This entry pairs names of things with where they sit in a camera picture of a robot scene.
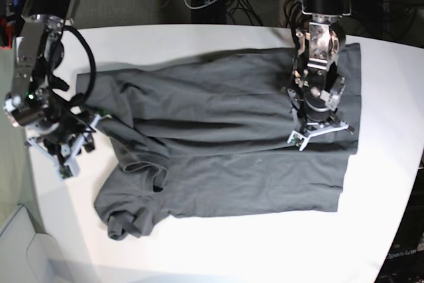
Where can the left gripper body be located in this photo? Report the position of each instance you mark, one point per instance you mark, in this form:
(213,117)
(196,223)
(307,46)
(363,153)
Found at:
(306,130)

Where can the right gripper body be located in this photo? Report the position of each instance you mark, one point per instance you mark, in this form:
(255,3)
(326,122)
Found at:
(63,155)

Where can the dark grey t-shirt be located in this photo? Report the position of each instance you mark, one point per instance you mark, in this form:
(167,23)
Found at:
(210,140)

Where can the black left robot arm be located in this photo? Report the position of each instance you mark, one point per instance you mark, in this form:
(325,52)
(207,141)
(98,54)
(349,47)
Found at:
(315,87)

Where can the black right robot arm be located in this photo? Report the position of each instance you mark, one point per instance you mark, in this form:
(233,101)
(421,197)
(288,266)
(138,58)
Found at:
(33,103)

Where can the red and black clamp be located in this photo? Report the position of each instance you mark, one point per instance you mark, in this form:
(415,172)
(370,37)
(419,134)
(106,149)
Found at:
(7,32)

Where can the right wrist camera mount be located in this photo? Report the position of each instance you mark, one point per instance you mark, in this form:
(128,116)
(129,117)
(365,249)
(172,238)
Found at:
(59,132)

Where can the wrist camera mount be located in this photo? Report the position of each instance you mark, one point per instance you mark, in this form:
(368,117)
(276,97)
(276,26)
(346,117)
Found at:
(59,132)
(297,108)

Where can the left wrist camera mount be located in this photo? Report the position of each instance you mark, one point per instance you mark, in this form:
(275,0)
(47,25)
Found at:
(297,108)

